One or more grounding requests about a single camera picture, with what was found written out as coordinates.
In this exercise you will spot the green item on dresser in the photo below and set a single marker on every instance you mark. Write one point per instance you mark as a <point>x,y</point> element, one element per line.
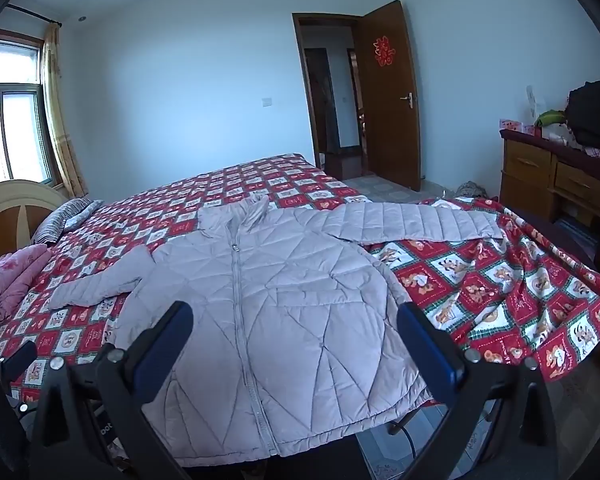
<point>550,117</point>

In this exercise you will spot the red paper door decoration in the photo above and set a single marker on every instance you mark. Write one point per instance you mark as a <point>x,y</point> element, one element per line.
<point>384,52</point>

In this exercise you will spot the brown wooden door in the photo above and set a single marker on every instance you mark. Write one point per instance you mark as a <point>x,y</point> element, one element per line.
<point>391,127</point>

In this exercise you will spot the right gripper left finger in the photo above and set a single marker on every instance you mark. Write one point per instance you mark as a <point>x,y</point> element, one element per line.
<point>89,423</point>

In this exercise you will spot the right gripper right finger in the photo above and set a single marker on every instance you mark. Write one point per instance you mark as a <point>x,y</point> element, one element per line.
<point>521,442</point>

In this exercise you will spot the window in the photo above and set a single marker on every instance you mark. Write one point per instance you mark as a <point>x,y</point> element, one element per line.
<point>26,151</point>

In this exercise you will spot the striped grey pillow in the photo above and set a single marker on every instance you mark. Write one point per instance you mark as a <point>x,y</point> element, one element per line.
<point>66,218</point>

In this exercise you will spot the silver door handle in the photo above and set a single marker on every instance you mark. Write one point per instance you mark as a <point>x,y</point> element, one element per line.
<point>409,99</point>

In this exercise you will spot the pink folded blanket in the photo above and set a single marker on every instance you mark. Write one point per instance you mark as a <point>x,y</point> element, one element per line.
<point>17,273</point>

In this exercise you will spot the red christmas patterned bedspread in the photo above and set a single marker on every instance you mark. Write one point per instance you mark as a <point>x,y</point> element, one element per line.
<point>509,298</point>

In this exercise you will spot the light pink quilted jacket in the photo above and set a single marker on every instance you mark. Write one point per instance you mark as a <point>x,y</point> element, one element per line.
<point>294,342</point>

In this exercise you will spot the black bag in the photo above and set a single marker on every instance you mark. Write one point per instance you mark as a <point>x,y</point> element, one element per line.
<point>582,114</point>

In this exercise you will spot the dark wooden door frame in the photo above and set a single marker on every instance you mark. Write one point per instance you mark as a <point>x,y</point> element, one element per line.
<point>329,63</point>

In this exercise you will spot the beige wooden headboard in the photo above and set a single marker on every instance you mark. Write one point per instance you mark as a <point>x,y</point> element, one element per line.
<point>23,207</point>

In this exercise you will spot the yellow curtain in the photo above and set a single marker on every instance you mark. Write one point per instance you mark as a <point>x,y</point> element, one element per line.
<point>69,170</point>

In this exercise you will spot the wooden dresser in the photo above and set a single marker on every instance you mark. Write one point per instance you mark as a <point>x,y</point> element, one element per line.
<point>545,178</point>

